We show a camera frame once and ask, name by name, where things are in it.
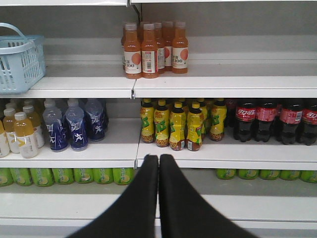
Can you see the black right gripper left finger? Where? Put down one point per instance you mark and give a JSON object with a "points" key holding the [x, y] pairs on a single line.
{"points": [[133, 214]]}

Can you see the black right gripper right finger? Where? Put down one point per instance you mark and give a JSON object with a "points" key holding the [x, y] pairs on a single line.
{"points": [[184, 213]]}

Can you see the light blue plastic basket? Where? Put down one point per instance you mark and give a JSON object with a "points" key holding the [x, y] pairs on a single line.
{"points": [[22, 61]]}

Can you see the yellow lemon tea bottle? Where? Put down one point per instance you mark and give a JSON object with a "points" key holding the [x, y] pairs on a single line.
{"points": [[161, 120], [218, 116], [177, 122], [147, 118], [194, 127]]}

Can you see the green can row left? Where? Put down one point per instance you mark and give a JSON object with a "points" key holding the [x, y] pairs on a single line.
{"points": [[44, 177]]}

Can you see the green can row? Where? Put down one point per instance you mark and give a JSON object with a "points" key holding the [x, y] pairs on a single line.
{"points": [[44, 177], [306, 176]]}

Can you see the blue sports drink bottle right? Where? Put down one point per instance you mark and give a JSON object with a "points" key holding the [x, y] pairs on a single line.
{"points": [[94, 114]]}

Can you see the blue sports drink bottle middle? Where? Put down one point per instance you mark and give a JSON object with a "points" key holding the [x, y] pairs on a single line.
{"points": [[76, 122]]}

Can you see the cola bottle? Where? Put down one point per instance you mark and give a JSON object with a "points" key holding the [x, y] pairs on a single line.
{"points": [[289, 119], [244, 116], [308, 126], [265, 115]]}

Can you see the yellow vitamin drink bottle front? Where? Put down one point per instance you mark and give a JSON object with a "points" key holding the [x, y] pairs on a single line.
{"points": [[25, 136]]}

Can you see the yellow vitamin drink bottle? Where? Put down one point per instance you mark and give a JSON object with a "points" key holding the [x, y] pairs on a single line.
{"points": [[8, 123], [25, 136], [36, 122]]}

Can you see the green can row right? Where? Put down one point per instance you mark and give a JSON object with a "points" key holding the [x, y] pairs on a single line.
{"points": [[306, 176]]}

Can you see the white store shelving unit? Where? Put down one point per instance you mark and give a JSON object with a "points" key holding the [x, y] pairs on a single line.
{"points": [[237, 49]]}

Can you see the orange juice bottle front left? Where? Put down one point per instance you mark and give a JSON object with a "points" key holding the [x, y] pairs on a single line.
{"points": [[132, 52]]}

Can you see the orange juice bottle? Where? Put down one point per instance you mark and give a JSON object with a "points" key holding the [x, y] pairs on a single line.
{"points": [[132, 52], [180, 49], [167, 33], [149, 52]]}

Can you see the orange juice bottle front middle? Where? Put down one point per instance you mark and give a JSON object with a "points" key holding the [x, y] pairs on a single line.
{"points": [[149, 52]]}

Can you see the orange juice bottle right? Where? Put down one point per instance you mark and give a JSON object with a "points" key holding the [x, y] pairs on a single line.
{"points": [[180, 49]]}

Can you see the orange juice bottle rear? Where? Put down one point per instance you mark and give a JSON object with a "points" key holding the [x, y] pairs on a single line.
{"points": [[167, 33]]}

